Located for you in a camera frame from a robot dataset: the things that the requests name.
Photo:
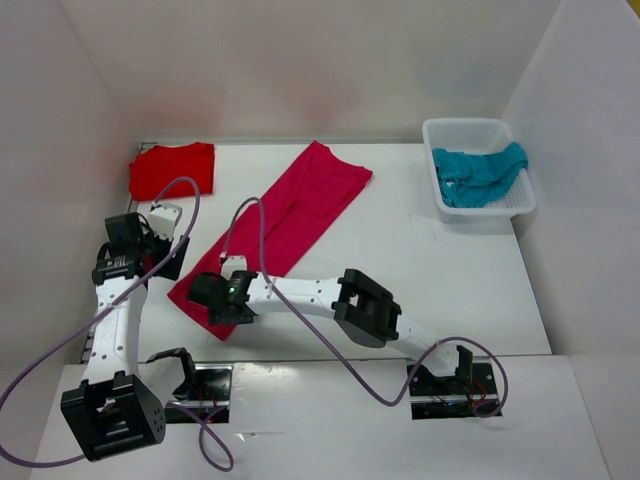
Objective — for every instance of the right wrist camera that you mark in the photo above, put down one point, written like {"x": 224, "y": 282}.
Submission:
{"x": 231, "y": 264}

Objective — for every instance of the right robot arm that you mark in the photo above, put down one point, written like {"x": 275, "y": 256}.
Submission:
{"x": 364, "y": 310}

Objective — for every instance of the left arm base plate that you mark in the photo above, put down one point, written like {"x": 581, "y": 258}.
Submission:
{"x": 207, "y": 393}

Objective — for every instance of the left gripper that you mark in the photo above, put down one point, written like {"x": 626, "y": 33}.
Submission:
{"x": 164, "y": 243}

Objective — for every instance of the white plastic basket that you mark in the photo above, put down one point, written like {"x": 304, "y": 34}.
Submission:
{"x": 476, "y": 136}

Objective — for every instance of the pink t-shirt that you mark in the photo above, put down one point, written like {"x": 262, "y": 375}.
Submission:
{"x": 300, "y": 206}

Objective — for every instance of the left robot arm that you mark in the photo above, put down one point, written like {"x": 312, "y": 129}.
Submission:
{"x": 119, "y": 404}

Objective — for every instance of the teal t-shirt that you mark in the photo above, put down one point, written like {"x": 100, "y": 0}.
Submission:
{"x": 475, "y": 180}

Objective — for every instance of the red t-shirt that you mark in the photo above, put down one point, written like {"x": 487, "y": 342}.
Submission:
{"x": 153, "y": 170}

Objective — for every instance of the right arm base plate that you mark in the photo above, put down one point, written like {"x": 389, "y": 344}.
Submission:
{"x": 431, "y": 400}

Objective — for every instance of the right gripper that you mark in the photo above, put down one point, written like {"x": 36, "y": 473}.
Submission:
{"x": 217, "y": 316}

